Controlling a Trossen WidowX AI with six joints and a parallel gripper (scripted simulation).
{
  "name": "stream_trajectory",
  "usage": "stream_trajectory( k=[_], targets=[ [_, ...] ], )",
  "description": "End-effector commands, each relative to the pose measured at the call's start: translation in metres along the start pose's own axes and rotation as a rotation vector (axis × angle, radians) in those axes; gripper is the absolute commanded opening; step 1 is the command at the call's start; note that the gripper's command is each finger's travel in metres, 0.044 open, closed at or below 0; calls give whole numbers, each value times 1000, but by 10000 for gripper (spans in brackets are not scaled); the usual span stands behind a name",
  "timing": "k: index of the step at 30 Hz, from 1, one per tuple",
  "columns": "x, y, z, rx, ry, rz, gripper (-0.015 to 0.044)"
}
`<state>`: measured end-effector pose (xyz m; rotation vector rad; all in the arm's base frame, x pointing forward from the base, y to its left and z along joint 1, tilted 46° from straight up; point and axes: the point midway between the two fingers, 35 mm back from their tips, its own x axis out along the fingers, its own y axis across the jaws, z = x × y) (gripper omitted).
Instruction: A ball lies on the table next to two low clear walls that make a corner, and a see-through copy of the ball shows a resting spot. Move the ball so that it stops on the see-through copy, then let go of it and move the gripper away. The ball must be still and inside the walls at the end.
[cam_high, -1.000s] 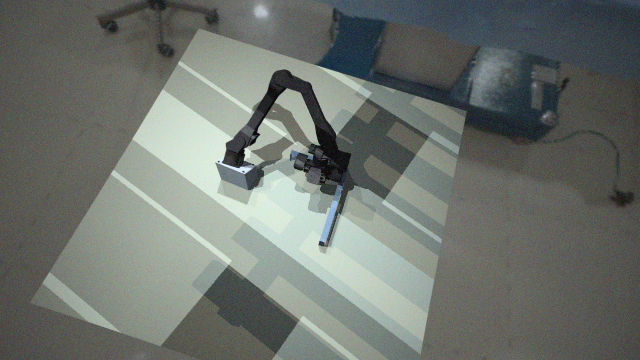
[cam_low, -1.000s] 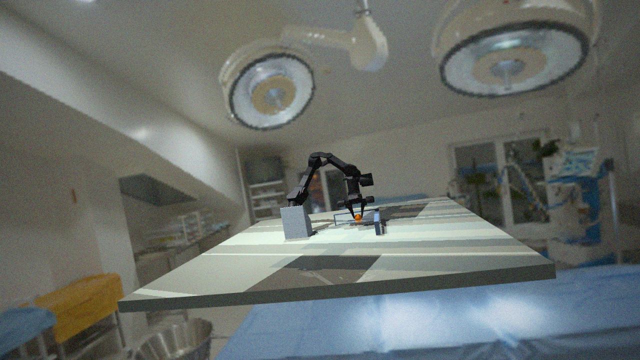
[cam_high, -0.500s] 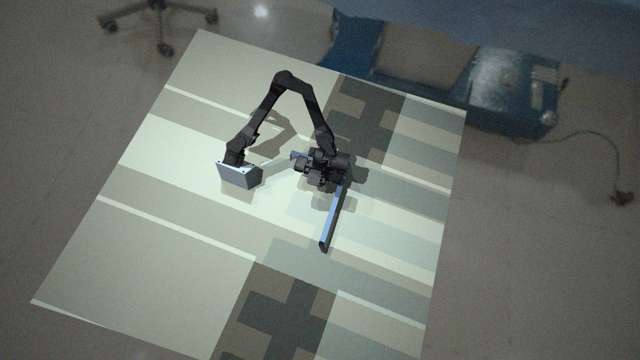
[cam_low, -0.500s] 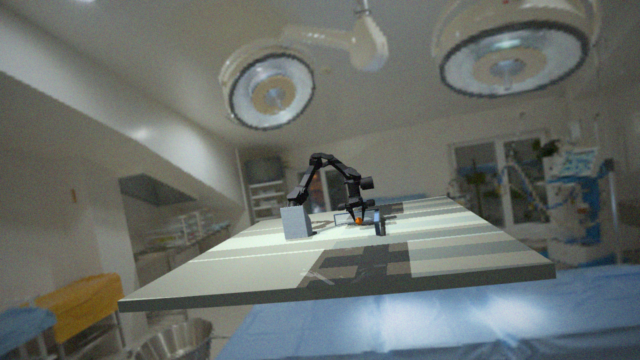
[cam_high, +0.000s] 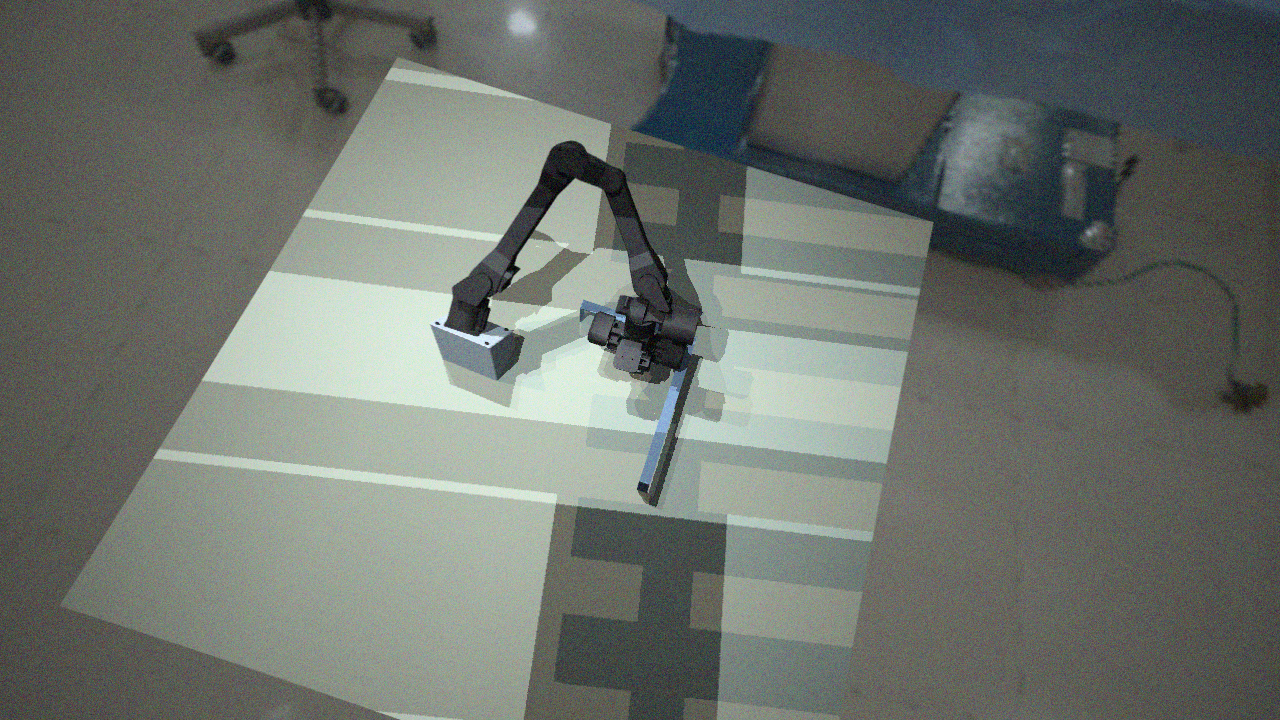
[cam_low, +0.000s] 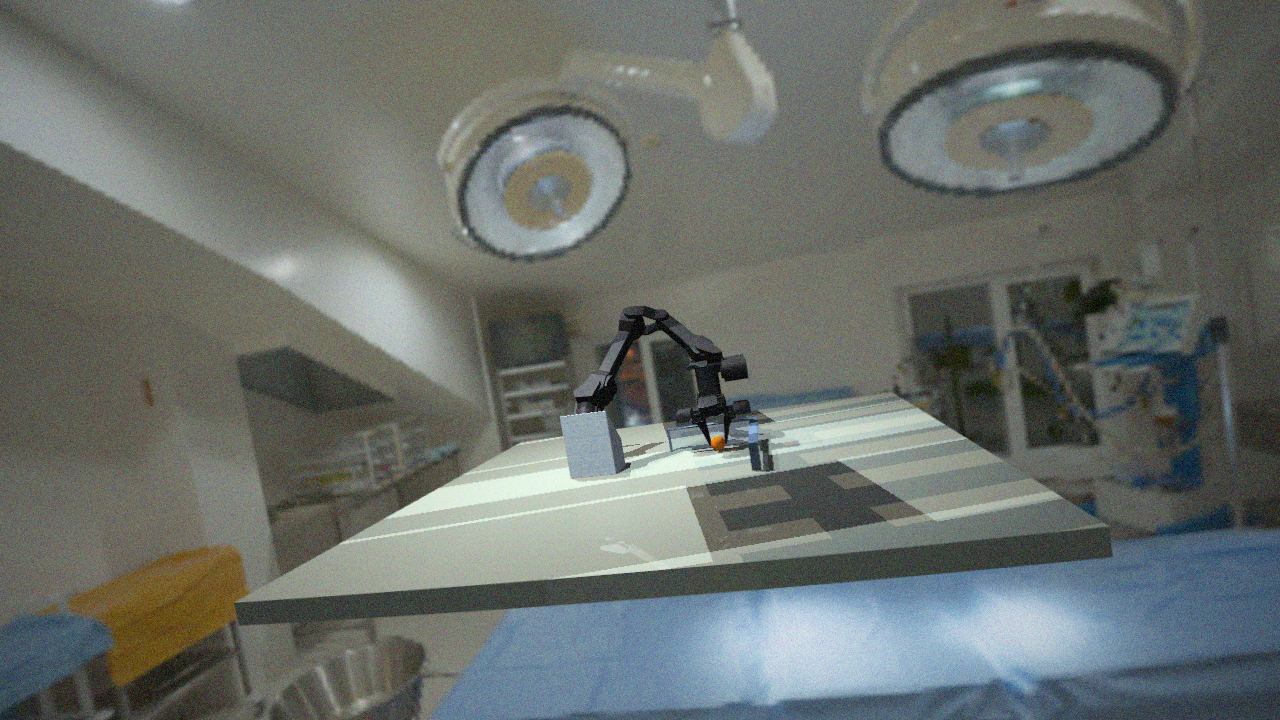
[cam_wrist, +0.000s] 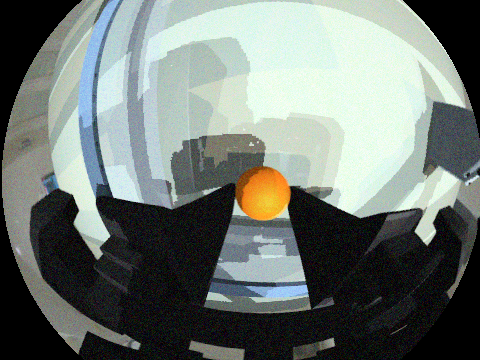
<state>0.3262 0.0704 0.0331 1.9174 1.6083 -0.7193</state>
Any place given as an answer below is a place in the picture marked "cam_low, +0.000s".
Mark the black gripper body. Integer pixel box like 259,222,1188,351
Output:
676,383,751,423

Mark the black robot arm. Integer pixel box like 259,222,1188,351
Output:
573,306,749,419

